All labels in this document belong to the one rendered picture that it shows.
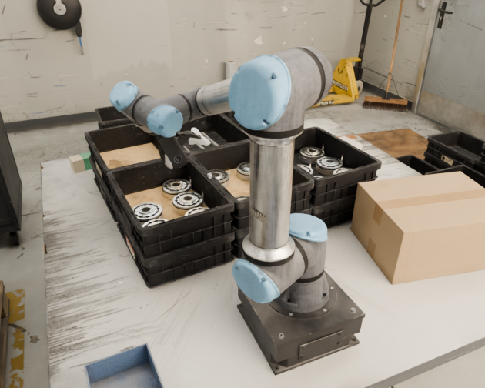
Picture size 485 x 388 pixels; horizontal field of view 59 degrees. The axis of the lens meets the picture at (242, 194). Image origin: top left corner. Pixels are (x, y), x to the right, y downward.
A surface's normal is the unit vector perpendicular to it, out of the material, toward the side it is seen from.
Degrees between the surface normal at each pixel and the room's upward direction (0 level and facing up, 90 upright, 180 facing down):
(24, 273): 0
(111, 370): 90
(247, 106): 82
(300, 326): 2
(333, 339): 90
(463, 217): 0
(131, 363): 90
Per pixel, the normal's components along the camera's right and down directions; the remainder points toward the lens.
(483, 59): -0.92, 0.20
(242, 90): -0.66, 0.26
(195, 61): 0.39, 0.48
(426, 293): 0.00, -0.86
